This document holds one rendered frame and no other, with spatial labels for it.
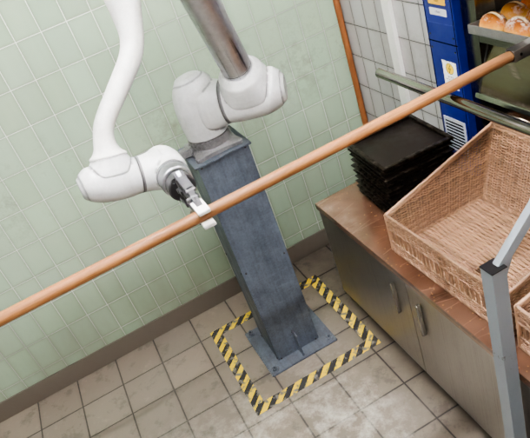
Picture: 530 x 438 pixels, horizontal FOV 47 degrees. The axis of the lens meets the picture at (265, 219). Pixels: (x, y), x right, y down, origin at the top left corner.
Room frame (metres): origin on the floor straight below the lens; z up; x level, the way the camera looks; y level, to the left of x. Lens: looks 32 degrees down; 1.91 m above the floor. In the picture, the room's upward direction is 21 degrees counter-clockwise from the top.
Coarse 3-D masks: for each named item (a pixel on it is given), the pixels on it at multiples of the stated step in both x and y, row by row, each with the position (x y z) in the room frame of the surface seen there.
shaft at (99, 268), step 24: (480, 72) 1.43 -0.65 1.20; (432, 96) 1.39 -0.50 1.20; (384, 120) 1.36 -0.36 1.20; (336, 144) 1.33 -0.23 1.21; (288, 168) 1.30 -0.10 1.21; (240, 192) 1.27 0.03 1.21; (192, 216) 1.24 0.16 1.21; (144, 240) 1.21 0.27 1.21; (96, 264) 1.19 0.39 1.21; (120, 264) 1.19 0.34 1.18; (48, 288) 1.17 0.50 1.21; (72, 288) 1.16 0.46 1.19; (0, 312) 1.14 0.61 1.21; (24, 312) 1.14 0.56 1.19
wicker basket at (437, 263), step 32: (448, 160) 1.71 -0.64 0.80; (480, 160) 1.74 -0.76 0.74; (416, 192) 1.67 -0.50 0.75; (448, 192) 1.71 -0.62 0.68; (512, 192) 1.62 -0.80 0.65; (448, 224) 1.66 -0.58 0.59; (480, 224) 1.60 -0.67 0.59; (512, 224) 1.54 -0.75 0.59; (416, 256) 1.51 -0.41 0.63; (448, 256) 1.34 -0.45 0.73; (480, 256) 1.45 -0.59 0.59; (448, 288) 1.36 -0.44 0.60; (480, 288) 1.21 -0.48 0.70; (512, 288) 1.13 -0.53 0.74
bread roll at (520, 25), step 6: (510, 18) 1.62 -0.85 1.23; (516, 18) 1.59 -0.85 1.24; (522, 18) 1.58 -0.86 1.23; (510, 24) 1.60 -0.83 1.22; (516, 24) 1.58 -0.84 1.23; (522, 24) 1.57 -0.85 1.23; (528, 24) 1.56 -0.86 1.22; (504, 30) 1.62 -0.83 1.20; (510, 30) 1.59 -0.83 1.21; (516, 30) 1.57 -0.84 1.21; (522, 30) 1.56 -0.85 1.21; (528, 30) 1.55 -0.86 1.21
